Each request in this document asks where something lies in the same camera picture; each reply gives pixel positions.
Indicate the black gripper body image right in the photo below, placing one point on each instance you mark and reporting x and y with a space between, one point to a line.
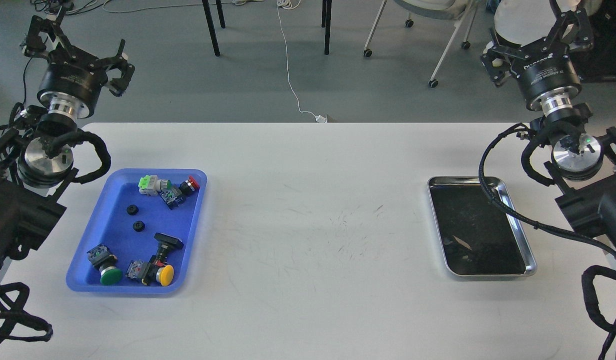
546 69

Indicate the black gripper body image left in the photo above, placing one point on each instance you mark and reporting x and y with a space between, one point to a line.
64 80

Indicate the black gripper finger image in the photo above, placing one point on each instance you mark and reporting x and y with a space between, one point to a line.
117 86
572 29
503 62
46 40

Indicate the small black gear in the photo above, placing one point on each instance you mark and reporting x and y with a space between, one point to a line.
132 209
138 226

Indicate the blue plastic tray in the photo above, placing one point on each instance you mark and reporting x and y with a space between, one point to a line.
110 225

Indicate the silver metal tray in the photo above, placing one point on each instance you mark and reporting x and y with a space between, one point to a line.
478 240

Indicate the person in white top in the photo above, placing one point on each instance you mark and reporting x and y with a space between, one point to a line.
518 23

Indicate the white office chair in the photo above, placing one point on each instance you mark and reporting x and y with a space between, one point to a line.
460 13

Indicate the black table leg left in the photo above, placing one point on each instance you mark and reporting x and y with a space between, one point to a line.
210 23

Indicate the black table leg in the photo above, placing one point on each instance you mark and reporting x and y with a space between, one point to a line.
210 23
326 15

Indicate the green mushroom push button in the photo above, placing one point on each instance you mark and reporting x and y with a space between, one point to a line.
104 261

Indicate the black table leg right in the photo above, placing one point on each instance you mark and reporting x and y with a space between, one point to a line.
326 15

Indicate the black square push button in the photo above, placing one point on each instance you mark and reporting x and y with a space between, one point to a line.
166 244

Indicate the green white push button switch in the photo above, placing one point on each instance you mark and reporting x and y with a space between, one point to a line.
152 185

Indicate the red push button switch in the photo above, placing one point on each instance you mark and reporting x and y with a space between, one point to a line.
173 196

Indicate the yellow push button switch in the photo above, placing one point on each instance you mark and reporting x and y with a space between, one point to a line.
148 272

